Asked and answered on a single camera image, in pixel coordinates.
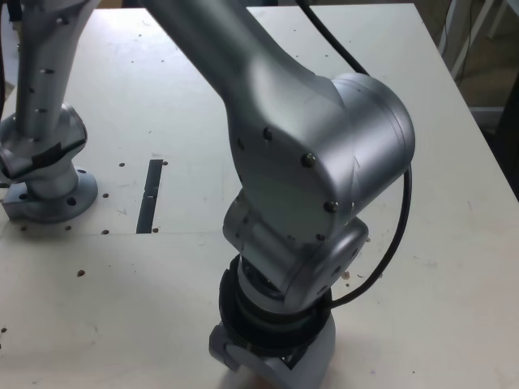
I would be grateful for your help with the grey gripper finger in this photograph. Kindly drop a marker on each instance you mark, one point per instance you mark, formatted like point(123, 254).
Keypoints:
point(221, 344)
point(320, 352)

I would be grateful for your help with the black tape strip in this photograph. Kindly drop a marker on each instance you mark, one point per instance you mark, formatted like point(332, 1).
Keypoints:
point(149, 194)

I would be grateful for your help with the white metal frame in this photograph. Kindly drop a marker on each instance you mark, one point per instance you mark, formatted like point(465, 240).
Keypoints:
point(495, 20)

